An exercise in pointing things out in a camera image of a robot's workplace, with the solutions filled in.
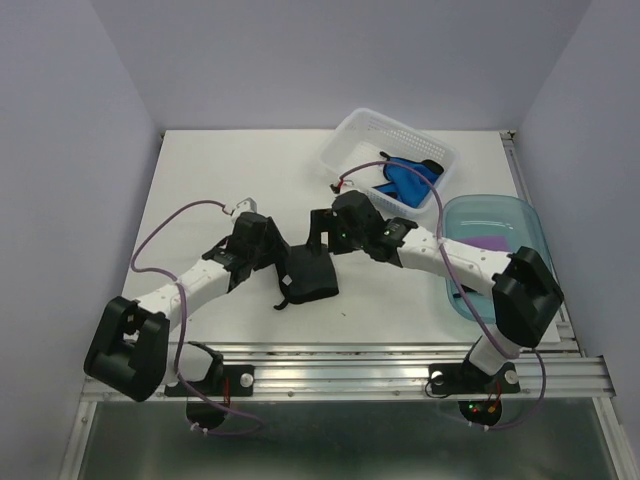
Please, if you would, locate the blue towel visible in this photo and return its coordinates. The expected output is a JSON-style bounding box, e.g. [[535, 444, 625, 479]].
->
[[374, 151, 445, 209]]

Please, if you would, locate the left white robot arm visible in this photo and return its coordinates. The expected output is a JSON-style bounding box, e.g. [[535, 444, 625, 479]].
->
[[83, 212, 289, 402]]

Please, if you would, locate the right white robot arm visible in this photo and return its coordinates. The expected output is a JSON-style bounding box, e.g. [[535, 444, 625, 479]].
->
[[307, 191, 564, 391]]

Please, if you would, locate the white plastic basket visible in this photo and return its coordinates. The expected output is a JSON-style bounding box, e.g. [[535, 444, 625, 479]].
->
[[316, 108, 459, 219]]

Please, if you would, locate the blue translucent plastic tray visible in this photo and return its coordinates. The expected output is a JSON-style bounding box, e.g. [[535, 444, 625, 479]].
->
[[442, 193, 560, 326]]

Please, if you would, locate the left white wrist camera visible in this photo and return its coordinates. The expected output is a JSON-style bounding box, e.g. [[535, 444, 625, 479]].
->
[[232, 197, 258, 216]]

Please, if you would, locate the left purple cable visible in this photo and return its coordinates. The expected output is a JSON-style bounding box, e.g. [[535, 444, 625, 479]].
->
[[129, 199, 266, 437]]

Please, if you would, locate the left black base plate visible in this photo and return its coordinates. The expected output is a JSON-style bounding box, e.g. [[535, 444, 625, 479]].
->
[[189, 364, 255, 399]]

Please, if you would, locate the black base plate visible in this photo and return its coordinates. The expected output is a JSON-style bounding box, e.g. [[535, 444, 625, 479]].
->
[[429, 362, 521, 396], [189, 364, 255, 399]]

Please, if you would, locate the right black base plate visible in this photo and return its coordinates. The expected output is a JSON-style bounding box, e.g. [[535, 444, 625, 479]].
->
[[429, 362, 521, 396]]

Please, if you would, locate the aluminium rail frame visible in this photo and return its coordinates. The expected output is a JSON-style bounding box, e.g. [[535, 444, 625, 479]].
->
[[58, 129, 640, 480]]

